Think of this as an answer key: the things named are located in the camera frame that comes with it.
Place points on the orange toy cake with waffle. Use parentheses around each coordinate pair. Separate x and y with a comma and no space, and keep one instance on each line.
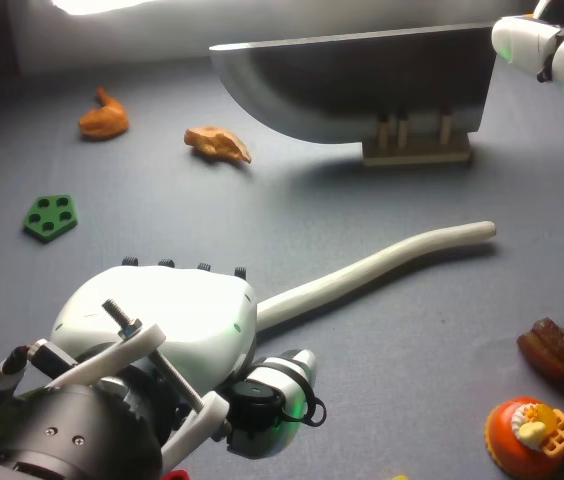
(517,440)

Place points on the green pentagon block with holes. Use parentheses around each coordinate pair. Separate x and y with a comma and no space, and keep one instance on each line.
(52,220)

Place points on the brown toy fried chicken piece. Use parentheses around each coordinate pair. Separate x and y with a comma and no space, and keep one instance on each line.
(217,144)

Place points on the small red block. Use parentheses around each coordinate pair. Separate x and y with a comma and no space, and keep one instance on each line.
(176,475)

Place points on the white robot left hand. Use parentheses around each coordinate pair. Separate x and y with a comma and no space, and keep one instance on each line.
(172,310)

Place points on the brown toy braised pork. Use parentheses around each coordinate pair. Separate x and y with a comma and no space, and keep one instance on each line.
(549,350)

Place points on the orange toy chicken wing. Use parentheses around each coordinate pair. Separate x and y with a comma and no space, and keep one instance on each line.
(104,120)

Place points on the wooden knife stand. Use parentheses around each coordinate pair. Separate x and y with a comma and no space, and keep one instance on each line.
(417,150)

